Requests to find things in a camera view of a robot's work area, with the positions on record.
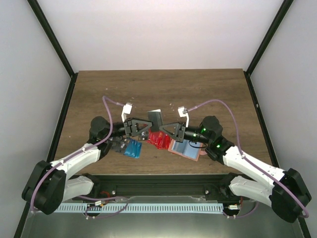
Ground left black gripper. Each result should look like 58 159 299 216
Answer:
105 117 153 139

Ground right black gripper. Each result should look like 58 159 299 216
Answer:
160 121 211 144

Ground single black card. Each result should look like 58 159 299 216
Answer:
148 109 163 132

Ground pink leather card holder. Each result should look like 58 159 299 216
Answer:
168 140 207 161

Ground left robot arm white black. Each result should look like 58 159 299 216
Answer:
21 116 153 215

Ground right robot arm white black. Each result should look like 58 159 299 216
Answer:
159 116 312 223

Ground red VIP card pile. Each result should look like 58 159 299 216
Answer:
147 131 171 150

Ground blue card pile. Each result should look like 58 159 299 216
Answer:
123 138 142 159

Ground black card pile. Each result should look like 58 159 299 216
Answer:
109 136 131 154

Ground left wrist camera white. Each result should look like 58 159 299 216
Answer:
121 103 133 122

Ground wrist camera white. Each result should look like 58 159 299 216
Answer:
121 103 133 122
177 106 190 127

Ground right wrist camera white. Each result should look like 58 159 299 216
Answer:
177 106 190 127

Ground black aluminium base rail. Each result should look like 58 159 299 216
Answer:
83 173 240 201

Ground light blue slotted cable duct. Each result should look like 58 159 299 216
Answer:
55 203 223 214

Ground left black frame post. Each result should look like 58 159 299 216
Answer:
27 0 76 77

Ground black frame post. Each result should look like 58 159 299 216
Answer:
27 0 76 77
246 0 295 75

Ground right black frame post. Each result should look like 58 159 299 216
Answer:
246 0 295 75

